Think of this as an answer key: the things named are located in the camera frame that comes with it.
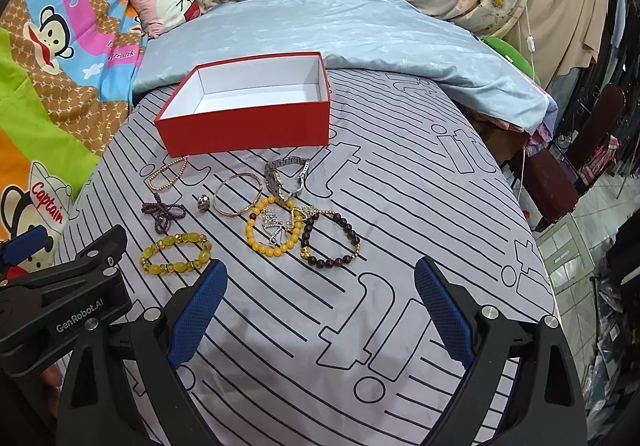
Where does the dark purple bead bracelet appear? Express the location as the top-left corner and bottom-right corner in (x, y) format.
(140, 191), (188, 235)

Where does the yellow green jade bracelet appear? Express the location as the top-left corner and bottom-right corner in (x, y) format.
(139, 231), (214, 276)

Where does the gold bead bracelet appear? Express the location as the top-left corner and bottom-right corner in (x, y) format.
(145, 156), (189, 193)

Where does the dark red bead bracelet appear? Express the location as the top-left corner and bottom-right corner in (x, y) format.
(299, 210), (362, 270)

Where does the silver metal wristwatch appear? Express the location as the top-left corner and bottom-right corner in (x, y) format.
(264, 156), (310, 202)

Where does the grey striped bed sheet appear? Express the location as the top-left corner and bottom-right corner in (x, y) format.
(54, 70), (555, 445)

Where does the colourful monkey cartoon blanket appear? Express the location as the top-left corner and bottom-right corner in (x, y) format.
(1, 0), (144, 244)

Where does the dark red wooden chair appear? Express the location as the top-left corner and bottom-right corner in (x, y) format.
(509, 84), (626, 232)

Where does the rose gold bangle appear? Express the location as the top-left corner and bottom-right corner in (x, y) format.
(213, 172), (264, 218)

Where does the pink rabbit cushion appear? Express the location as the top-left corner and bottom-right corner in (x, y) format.
(129, 0), (205, 39)

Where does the red cardboard box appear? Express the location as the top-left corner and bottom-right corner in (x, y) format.
(154, 52), (331, 157)

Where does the green plastic chair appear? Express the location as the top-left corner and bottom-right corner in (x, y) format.
(483, 36), (539, 84)

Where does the beige hanging curtain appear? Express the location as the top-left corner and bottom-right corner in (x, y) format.
(504, 0), (608, 88)

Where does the light blue pillow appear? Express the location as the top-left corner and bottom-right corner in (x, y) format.
(132, 0), (558, 133)

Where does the orange yellow bead bracelet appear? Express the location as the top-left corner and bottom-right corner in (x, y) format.
(244, 196), (305, 260)

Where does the white cable with switch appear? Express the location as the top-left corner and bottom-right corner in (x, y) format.
(504, 0), (539, 207)

